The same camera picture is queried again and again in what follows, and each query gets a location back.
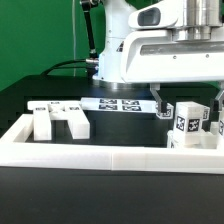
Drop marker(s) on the white chair back part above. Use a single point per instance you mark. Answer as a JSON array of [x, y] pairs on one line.
[[45, 112]]

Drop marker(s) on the white chair seat part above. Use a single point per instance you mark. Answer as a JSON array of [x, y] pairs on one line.
[[200, 140]]

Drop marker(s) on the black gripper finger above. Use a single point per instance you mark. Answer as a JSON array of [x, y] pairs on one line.
[[217, 100]]

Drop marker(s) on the white flat tagged plank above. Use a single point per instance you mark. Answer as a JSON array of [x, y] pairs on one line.
[[118, 105]]

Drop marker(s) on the white tagged block front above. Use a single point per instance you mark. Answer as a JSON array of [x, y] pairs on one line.
[[188, 122]]

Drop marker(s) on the white tagged cube middle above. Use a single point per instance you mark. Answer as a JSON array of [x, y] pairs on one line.
[[168, 114]]

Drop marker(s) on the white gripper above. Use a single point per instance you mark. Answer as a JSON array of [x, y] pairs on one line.
[[174, 41]]

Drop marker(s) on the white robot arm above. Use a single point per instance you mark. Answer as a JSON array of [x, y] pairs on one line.
[[117, 13]]

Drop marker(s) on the white tagged cube right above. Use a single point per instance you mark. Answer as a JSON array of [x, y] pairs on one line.
[[206, 113]]

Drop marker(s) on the white tagged cube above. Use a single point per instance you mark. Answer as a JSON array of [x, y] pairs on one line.
[[206, 113], [168, 114]]

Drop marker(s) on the white U-shaped border frame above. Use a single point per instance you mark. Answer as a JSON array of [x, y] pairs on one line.
[[15, 151]]

